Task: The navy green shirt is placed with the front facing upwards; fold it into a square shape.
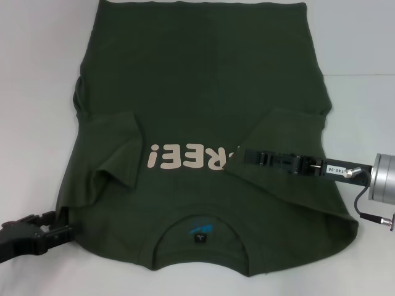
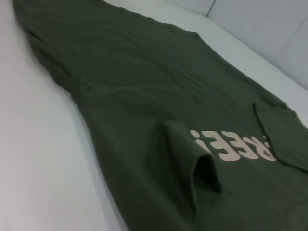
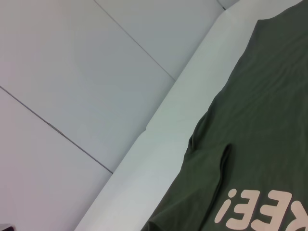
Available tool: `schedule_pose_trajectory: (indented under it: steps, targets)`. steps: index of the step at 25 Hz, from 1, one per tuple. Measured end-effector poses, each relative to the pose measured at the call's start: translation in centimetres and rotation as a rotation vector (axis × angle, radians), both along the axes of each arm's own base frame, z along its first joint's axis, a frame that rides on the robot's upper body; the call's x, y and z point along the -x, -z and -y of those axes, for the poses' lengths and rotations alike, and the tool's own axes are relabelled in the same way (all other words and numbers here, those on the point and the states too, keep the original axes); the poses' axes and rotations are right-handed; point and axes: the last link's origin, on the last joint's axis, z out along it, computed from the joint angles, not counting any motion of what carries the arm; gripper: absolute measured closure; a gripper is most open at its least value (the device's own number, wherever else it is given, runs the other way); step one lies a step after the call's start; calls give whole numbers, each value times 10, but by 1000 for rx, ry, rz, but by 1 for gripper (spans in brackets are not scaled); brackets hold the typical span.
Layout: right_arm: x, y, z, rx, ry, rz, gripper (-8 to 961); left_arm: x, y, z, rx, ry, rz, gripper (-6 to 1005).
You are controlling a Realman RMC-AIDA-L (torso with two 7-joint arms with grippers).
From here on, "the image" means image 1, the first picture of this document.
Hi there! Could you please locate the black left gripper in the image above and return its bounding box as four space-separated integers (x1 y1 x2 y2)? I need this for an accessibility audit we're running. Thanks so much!
0 210 76 265

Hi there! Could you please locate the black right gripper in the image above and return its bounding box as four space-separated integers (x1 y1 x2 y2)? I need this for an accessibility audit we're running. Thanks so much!
243 147 373 187

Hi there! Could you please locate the dark green FREE t-shirt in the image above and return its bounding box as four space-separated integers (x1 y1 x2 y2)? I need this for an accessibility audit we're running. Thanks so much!
55 0 362 275

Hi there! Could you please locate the silver cable plug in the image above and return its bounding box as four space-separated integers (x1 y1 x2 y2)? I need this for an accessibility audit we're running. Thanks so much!
344 166 365 180

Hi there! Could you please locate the dark right arm cable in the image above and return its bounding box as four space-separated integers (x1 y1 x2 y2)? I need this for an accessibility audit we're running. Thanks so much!
354 184 395 231

